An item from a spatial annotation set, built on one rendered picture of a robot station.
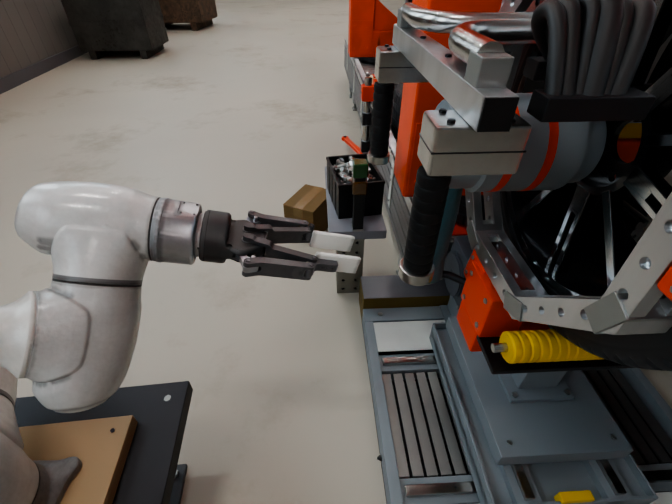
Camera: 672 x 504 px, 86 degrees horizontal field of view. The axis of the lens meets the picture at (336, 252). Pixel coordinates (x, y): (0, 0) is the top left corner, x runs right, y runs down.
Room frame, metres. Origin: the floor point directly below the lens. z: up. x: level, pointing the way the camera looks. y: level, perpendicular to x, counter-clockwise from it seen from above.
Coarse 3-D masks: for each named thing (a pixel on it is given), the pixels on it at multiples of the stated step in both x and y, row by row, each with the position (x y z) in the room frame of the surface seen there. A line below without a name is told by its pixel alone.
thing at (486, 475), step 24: (432, 336) 0.73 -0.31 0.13; (456, 360) 0.63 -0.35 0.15; (456, 384) 0.55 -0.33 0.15; (456, 408) 0.49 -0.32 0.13; (480, 432) 0.42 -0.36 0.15; (480, 456) 0.36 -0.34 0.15; (480, 480) 0.31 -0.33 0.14; (504, 480) 0.31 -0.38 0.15; (528, 480) 0.30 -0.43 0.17; (552, 480) 0.31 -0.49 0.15; (576, 480) 0.31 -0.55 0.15; (600, 480) 0.30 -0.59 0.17; (624, 480) 0.31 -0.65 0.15
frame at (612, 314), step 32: (512, 0) 0.73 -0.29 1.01; (544, 0) 0.70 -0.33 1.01; (480, 192) 0.68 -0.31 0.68; (480, 224) 0.63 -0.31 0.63; (480, 256) 0.57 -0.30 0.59; (512, 256) 0.54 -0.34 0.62; (640, 256) 0.28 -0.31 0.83; (512, 288) 0.45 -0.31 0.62; (608, 288) 0.29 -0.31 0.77; (640, 288) 0.26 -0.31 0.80; (544, 320) 0.35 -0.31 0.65; (576, 320) 0.31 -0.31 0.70; (608, 320) 0.27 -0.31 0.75; (640, 320) 0.26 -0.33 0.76
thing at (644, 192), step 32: (640, 64) 0.53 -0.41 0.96; (608, 128) 0.58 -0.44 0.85; (608, 160) 0.55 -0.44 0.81; (640, 160) 0.46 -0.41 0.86; (512, 192) 0.69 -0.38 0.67; (544, 192) 0.61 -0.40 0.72; (576, 192) 0.53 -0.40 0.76; (608, 192) 0.48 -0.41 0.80; (640, 192) 0.43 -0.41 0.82; (512, 224) 0.64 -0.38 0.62; (544, 224) 0.63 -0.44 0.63; (576, 224) 0.50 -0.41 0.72; (608, 224) 0.45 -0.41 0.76; (544, 256) 0.54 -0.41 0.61; (576, 256) 0.54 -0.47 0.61; (608, 256) 0.42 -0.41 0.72; (576, 288) 0.43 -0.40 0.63
